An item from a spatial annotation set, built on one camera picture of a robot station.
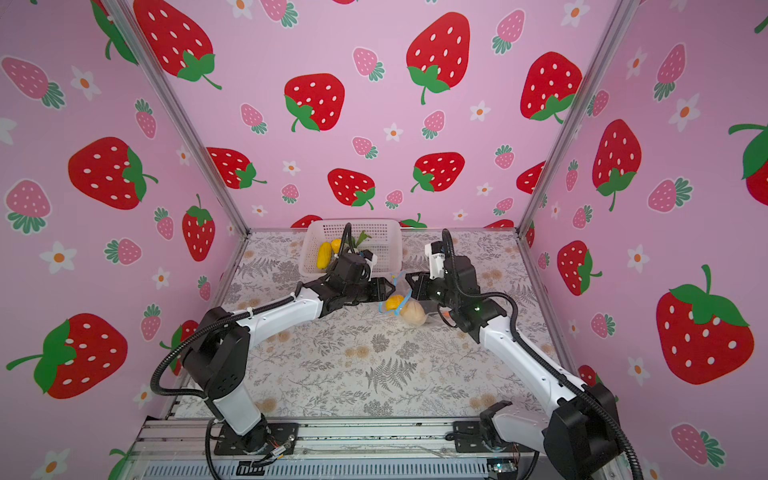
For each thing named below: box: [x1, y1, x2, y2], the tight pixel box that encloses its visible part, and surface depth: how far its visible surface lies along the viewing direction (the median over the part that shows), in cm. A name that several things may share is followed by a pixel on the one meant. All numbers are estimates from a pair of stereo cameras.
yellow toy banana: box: [316, 242, 332, 269], surface depth 111 cm
